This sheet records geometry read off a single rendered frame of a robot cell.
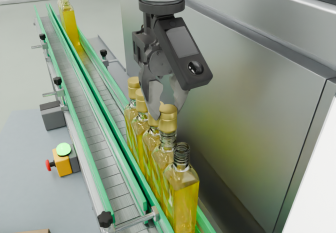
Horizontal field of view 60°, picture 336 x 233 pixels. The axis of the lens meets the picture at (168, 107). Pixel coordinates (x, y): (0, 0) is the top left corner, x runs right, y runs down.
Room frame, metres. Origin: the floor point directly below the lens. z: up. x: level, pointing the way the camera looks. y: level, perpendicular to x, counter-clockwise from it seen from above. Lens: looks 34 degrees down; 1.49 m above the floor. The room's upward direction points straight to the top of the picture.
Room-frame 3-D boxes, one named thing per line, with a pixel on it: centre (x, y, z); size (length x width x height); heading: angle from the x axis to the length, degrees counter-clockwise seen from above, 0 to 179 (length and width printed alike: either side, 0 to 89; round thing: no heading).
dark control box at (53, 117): (0.96, 0.47, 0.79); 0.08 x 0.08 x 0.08; 26
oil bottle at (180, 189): (0.39, -0.02, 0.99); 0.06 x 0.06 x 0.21; 27
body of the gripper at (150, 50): (0.46, 0.01, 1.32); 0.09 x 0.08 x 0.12; 25
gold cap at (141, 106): (0.54, 0.05, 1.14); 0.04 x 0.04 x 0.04
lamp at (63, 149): (0.71, 0.34, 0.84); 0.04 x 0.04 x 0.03
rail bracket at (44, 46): (1.28, 0.60, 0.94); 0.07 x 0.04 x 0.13; 116
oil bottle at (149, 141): (0.49, 0.02, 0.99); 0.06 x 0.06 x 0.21; 26
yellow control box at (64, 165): (0.71, 0.34, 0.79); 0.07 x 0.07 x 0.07; 26
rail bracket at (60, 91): (0.87, 0.40, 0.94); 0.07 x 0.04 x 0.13; 116
